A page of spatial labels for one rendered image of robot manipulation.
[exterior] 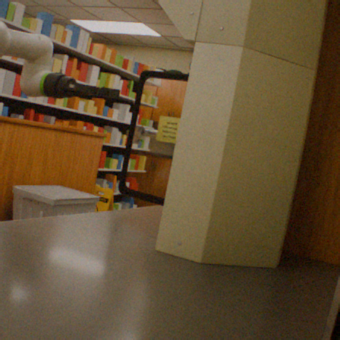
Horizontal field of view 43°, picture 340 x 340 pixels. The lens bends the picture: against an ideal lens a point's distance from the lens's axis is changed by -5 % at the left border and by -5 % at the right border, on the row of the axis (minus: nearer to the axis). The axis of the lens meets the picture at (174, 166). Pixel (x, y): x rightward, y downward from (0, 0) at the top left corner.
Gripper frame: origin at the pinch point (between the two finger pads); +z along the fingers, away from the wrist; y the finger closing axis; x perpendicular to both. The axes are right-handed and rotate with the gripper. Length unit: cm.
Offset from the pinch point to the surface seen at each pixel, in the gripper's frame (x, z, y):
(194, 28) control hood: -13, 43, -39
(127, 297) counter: 37, 55, -70
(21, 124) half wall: 19, -151, 122
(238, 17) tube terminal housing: -17, 53, -39
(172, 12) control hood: -17, 37, -39
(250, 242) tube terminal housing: 31, 63, -30
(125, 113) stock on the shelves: -14, -202, 357
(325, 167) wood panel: 11, 73, -1
